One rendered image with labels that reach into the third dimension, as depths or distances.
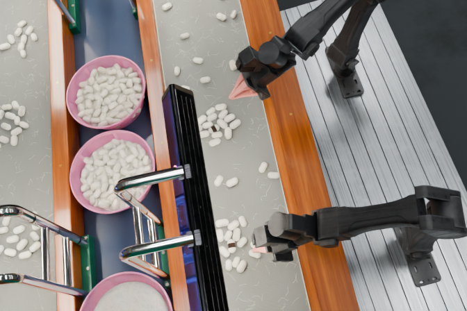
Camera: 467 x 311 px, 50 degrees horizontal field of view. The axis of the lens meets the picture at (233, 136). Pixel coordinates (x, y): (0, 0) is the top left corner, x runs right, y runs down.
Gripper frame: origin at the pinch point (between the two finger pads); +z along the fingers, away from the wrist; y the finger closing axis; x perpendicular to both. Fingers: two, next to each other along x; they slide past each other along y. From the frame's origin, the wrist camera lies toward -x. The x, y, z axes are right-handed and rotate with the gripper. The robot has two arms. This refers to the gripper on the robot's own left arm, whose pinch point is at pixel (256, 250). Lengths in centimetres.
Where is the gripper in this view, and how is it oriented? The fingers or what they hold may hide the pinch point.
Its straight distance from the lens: 135.4
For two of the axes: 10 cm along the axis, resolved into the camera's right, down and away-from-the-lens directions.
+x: 7.4, 1.6, 6.6
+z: -6.5, 4.1, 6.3
